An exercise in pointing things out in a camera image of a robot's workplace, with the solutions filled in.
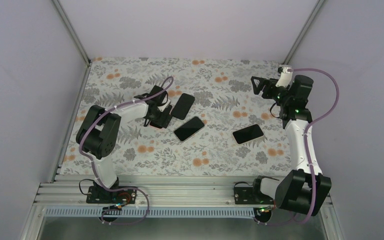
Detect phone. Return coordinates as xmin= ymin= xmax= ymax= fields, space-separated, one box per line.
xmin=173 ymin=116 xmax=205 ymax=142
xmin=232 ymin=124 xmax=264 ymax=145
xmin=170 ymin=93 xmax=195 ymax=120

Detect pink phone case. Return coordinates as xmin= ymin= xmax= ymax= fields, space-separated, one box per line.
xmin=149 ymin=122 xmax=163 ymax=129

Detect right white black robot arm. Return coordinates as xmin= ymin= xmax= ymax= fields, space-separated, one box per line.
xmin=250 ymin=75 xmax=332 ymax=216

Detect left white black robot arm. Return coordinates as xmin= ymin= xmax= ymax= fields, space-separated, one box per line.
xmin=76 ymin=85 xmax=172 ymax=203

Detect phone in clear case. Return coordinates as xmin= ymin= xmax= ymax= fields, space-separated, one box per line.
xmin=173 ymin=116 xmax=205 ymax=142

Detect phone in beige case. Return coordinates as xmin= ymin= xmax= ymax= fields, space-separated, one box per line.
xmin=232 ymin=124 xmax=264 ymax=145

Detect floral patterned table mat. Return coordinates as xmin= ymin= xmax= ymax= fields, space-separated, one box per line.
xmin=60 ymin=57 xmax=291 ymax=176

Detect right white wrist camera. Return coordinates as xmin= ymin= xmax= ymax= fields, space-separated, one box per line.
xmin=275 ymin=64 xmax=293 ymax=88

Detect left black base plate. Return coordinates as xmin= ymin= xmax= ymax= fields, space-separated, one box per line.
xmin=85 ymin=185 xmax=137 ymax=205

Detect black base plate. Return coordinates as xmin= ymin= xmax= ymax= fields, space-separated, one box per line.
xmin=85 ymin=185 xmax=137 ymax=205
xmin=233 ymin=186 xmax=274 ymax=205

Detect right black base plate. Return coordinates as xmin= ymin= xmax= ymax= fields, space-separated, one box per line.
xmin=233 ymin=186 xmax=274 ymax=205

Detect aluminium rail frame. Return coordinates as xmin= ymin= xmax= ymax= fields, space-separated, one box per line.
xmin=21 ymin=174 xmax=343 ymax=240

